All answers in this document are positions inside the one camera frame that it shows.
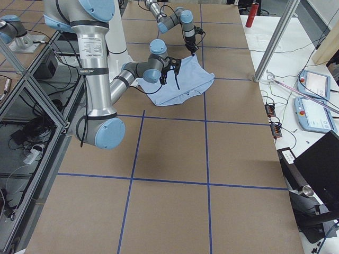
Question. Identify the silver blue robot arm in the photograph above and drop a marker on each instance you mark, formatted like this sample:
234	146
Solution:
168	18
105	65

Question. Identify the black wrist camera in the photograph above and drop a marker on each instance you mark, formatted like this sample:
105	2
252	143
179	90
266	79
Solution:
174	65
198	30

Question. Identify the lower orange circuit board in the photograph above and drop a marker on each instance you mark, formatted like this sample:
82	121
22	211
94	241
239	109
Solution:
276	129

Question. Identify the white power strip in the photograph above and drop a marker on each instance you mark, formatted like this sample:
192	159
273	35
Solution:
32	156

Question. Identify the red cylinder bottle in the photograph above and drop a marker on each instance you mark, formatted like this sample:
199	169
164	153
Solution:
252	14

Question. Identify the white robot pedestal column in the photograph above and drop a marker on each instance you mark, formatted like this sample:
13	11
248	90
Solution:
115	41

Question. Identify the aluminium frame rack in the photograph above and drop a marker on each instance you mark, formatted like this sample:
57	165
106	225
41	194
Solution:
35	113

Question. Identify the lower teach pendant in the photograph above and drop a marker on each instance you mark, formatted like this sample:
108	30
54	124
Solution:
312	116

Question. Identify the black laptop monitor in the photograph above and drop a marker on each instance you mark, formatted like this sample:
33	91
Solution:
318	165

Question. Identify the aluminium frame post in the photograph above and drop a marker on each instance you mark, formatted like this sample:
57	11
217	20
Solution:
276	37

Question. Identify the light blue t-shirt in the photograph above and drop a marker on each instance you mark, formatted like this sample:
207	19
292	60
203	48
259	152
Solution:
191	81

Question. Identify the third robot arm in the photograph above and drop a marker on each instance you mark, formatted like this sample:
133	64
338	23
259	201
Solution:
12	28

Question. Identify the wooden board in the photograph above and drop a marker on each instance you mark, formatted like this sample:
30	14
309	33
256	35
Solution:
329	46

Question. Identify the black box under rack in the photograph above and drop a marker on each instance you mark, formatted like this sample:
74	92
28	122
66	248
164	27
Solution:
47	67

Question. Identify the teach pendant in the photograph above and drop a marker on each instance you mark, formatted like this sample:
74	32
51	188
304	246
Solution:
312	116
314	84

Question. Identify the upper teach pendant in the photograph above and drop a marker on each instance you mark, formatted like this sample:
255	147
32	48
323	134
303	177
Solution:
314	84

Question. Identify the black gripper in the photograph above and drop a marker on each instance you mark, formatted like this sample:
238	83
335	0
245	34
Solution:
166	73
190	45

